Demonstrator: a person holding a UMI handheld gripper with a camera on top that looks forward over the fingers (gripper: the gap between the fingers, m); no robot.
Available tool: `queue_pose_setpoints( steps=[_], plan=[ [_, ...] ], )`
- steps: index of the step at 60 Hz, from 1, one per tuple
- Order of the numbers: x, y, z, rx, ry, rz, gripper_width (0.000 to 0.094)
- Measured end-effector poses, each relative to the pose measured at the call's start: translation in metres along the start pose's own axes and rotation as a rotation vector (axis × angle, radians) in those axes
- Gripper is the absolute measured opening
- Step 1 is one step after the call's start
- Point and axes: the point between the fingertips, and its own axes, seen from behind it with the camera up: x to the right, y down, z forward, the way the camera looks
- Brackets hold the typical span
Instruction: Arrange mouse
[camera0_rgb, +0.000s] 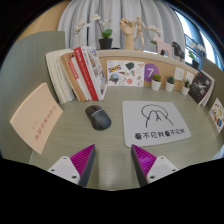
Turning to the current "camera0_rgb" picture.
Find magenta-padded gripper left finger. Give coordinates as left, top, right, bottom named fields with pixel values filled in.
left=47, top=143, right=97, bottom=188

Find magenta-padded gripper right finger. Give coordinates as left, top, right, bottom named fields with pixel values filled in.
left=130, top=143, right=179, bottom=188

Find black computer mouse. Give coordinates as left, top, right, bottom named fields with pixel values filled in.
left=84, top=104, right=113, bottom=131

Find white mouse pad black drawing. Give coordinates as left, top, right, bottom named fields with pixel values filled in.
left=121, top=100, right=192, bottom=148

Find peach thin book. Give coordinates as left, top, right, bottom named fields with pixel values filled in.
left=9, top=82, right=64, bottom=155

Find colourful sticker card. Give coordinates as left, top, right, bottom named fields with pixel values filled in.
left=208, top=97, right=224, bottom=134

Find white book red label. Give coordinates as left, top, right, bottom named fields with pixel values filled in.
left=69, top=56, right=93, bottom=102

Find black cover book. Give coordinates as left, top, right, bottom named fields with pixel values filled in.
left=188, top=69, right=216, bottom=107

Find thick white book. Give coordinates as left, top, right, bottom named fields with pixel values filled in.
left=45, top=48, right=76, bottom=105

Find brown kraft book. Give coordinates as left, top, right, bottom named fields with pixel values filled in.
left=59, top=51, right=88, bottom=102

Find purple round number sticker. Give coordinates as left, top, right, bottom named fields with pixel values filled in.
left=143, top=63, right=160, bottom=83

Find white sticker sheet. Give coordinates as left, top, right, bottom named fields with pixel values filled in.
left=106, top=59, right=146, bottom=88

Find red-spined photo-cover book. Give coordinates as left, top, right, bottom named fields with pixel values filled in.
left=73, top=45, right=109, bottom=102

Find white orchid black pot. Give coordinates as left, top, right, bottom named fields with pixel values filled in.
left=146, top=24, right=163, bottom=46
left=73, top=13, right=114, bottom=51
left=186, top=41, right=208, bottom=70

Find light wooden desk shelf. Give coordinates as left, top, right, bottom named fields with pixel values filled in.
left=96, top=49, right=204, bottom=89

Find black horse figurine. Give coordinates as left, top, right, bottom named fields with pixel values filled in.
left=171, top=41, right=185, bottom=61

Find pink horse figurine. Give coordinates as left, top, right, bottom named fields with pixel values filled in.
left=152, top=35, right=174, bottom=58

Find wooden hand model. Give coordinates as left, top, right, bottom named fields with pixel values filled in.
left=119, top=17, right=137, bottom=51

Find wooden mannequin figure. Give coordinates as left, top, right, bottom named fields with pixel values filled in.
left=133, top=16, right=158, bottom=49

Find grey curtain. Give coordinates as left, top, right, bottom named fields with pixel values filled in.
left=57, top=0, right=186, bottom=53

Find white wall socket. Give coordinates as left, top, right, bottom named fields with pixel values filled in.
left=185, top=70, right=195, bottom=84
left=173, top=67, right=185, bottom=82

